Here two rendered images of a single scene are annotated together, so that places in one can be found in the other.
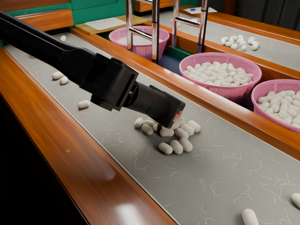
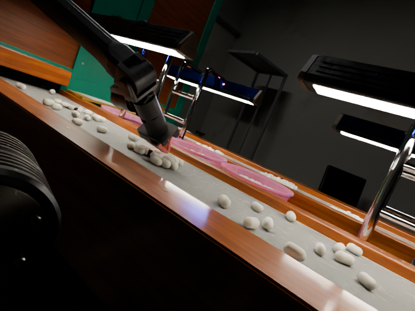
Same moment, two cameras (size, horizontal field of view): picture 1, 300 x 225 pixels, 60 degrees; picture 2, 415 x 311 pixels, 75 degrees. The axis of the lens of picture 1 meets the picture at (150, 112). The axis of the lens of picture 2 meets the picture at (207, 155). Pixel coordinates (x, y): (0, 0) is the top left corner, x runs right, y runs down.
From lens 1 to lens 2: 35 cm
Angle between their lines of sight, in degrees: 33
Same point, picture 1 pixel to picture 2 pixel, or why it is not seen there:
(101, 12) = (95, 91)
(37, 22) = (34, 65)
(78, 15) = (73, 82)
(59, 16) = (58, 72)
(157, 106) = (160, 121)
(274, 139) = (238, 181)
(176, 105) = (174, 129)
